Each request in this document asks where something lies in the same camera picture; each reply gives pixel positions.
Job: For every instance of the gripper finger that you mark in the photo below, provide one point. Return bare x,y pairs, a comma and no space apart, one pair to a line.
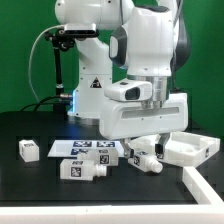
160,145
128,151

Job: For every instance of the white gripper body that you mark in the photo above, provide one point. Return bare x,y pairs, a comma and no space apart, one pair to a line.
126,120

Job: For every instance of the white square tabletop part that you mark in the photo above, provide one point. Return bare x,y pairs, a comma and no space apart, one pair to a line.
182,148

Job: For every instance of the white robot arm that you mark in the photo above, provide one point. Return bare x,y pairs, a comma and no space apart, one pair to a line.
127,56

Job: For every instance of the white paper with tags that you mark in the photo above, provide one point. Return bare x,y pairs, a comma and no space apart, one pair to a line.
70,148

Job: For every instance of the white L-shaped fence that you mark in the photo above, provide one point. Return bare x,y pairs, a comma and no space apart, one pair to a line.
209,209

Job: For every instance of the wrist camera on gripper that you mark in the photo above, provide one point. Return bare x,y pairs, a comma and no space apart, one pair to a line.
129,90

